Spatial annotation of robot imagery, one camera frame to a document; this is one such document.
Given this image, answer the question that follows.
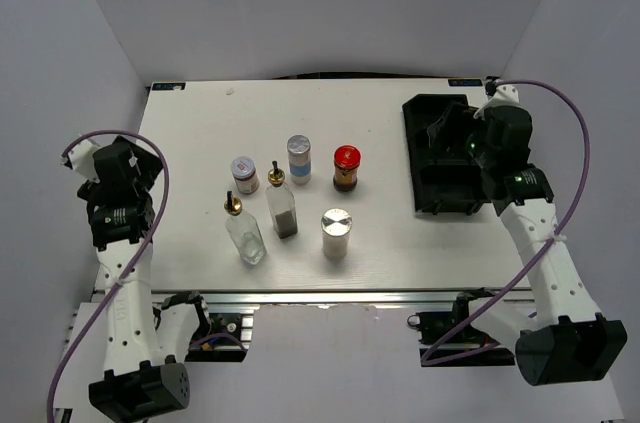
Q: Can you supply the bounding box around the small jar white lid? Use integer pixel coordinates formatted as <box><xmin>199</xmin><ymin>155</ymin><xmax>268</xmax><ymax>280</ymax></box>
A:
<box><xmin>230</xmin><ymin>156</ymin><xmax>260</xmax><ymax>194</ymax></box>

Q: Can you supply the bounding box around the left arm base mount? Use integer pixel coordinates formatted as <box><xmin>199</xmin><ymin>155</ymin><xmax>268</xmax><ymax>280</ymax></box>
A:
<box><xmin>153</xmin><ymin>291</ymin><xmax>249</xmax><ymax>363</ymax></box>

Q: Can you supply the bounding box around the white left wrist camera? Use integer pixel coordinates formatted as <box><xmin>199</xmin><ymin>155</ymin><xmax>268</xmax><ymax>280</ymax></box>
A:
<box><xmin>61</xmin><ymin>139</ymin><xmax>100</xmax><ymax>181</ymax></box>

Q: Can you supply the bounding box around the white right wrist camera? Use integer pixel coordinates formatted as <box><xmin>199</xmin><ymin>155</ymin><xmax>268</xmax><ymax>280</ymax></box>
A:
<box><xmin>473</xmin><ymin>77</ymin><xmax>521</xmax><ymax>120</ymax></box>

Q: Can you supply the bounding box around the blue label shaker bottle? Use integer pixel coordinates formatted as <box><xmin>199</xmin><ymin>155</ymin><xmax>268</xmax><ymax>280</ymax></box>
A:
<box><xmin>286</xmin><ymin>135</ymin><xmax>311</xmax><ymax>185</ymax></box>

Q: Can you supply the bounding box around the dark liquid glass cruet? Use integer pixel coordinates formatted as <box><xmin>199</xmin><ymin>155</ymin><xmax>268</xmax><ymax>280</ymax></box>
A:
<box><xmin>265</xmin><ymin>160</ymin><xmax>298</xmax><ymax>239</ymax></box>

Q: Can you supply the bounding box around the blue logo sticker right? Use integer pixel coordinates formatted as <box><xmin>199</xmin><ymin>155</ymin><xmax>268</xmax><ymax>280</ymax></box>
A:
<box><xmin>447</xmin><ymin>78</ymin><xmax>484</xmax><ymax>87</ymax></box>

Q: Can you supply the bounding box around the black condiment organizer tray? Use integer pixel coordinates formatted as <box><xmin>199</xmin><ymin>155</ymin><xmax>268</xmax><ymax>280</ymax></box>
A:
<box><xmin>402</xmin><ymin>94</ymin><xmax>489</xmax><ymax>215</ymax></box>

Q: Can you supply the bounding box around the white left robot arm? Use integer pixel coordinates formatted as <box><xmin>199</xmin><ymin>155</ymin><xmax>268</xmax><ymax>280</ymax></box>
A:
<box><xmin>78</xmin><ymin>136</ymin><xmax>212</xmax><ymax>422</ymax></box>

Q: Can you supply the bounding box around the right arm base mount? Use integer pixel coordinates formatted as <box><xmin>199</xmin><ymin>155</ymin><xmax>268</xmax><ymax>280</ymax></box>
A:
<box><xmin>407</xmin><ymin>292</ymin><xmax>516</xmax><ymax>368</ymax></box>

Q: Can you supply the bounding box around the clear liquid glass cruet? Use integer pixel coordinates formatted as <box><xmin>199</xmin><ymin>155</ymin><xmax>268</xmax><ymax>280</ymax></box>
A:
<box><xmin>224</xmin><ymin>191</ymin><xmax>266</xmax><ymax>265</ymax></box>

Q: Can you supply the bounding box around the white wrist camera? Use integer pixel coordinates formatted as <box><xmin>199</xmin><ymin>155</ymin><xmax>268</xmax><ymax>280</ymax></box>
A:
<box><xmin>473</xmin><ymin>77</ymin><xmax>521</xmax><ymax>120</ymax></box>
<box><xmin>61</xmin><ymin>139</ymin><xmax>100</xmax><ymax>181</ymax></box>

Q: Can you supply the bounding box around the red lid sauce jar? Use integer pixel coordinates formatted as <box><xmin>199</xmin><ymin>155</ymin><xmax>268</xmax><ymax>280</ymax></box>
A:
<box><xmin>333</xmin><ymin>145</ymin><xmax>361</xmax><ymax>192</ymax></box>

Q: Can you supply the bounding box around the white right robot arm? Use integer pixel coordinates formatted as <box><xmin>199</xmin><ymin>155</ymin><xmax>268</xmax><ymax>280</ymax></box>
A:
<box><xmin>451</xmin><ymin>106</ymin><xmax>627</xmax><ymax>386</ymax></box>

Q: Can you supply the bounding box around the blue logo sticker left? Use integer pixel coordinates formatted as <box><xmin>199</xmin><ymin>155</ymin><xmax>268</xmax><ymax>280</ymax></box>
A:
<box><xmin>151</xmin><ymin>82</ymin><xmax>186</xmax><ymax>92</ymax></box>

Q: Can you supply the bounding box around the blue logo sticker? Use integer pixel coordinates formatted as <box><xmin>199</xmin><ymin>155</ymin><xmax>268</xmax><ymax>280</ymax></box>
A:
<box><xmin>151</xmin><ymin>82</ymin><xmax>186</xmax><ymax>92</ymax></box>
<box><xmin>447</xmin><ymin>78</ymin><xmax>484</xmax><ymax>87</ymax></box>

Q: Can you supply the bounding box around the silver lid white shaker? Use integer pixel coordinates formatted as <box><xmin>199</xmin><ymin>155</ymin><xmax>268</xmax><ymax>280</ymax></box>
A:
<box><xmin>321</xmin><ymin>208</ymin><xmax>353</xmax><ymax>260</ymax></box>

